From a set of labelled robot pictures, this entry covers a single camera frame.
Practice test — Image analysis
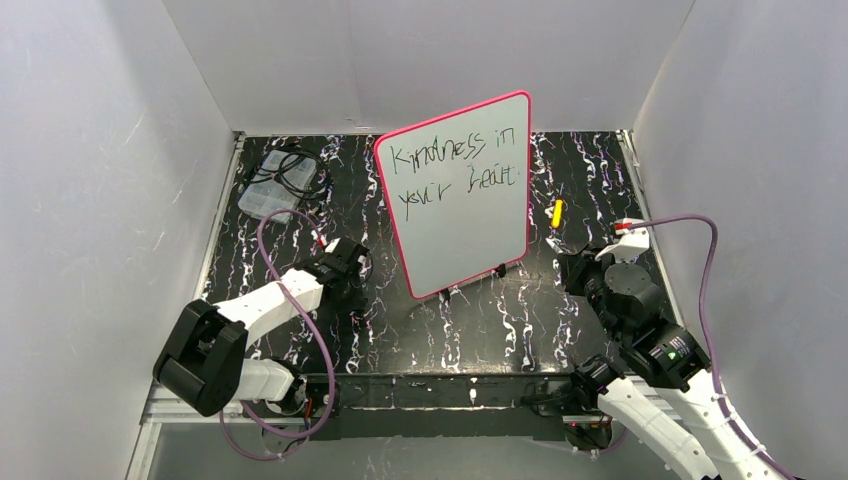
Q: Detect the white whiteboard marker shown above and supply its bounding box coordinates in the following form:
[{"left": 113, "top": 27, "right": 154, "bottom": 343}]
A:
[{"left": 545, "top": 238, "right": 563, "bottom": 255}]

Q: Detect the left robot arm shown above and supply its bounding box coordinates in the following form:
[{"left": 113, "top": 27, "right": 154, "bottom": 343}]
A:
[{"left": 152, "top": 238, "right": 369, "bottom": 417}]

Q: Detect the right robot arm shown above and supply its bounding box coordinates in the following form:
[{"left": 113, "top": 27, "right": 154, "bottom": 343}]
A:
[{"left": 558, "top": 250, "right": 792, "bottom": 479}]

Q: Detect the metal whiteboard stand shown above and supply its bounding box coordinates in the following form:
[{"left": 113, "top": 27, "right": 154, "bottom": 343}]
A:
[{"left": 419, "top": 261, "right": 524, "bottom": 305}]

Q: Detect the pink framed whiteboard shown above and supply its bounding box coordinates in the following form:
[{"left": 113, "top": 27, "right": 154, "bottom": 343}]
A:
[{"left": 374, "top": 91, "right": 532, "bottom": 299}]

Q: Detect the yellow marker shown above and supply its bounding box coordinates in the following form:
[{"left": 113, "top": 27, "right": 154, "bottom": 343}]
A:
[{"left": 550, "top": 199, "right": 564, "bottom": 229}]

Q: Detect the clear plastic box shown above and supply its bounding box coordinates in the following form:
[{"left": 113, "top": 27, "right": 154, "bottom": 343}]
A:
[{"left": 237, "top": 149, "right": 322, "bottom": 220}]

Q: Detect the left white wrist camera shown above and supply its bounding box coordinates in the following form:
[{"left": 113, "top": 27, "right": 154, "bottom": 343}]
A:
[{"left": 323, "top": 238, "right": 345, "bottom": 256}]

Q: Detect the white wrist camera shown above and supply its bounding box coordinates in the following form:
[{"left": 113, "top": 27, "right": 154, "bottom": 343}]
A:
[
  {"left": 594, "top": 218, "right": 651, "bottom": 263},
  {"left": 323, "top": 238, "right": 345, "bottom": 256}
]

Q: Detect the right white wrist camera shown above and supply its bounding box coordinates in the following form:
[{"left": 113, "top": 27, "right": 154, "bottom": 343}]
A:
[{"left": 594, "top": 218, "right": 651, "bottom": 263}]

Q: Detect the black coiled cable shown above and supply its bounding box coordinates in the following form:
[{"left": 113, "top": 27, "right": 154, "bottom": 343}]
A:
[{"left": 251, "top": 149, "right": 334, "bottom": 201}]

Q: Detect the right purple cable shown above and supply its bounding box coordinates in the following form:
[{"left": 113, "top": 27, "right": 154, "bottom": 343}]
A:
[{"left": 616, "top": 213, "right": 783, "bottom": 480}]

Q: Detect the aluminium front rail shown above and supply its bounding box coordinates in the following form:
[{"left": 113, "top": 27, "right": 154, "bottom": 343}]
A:
[{"left": 142, "top": 374, "right": 682, "bottom": 423}]

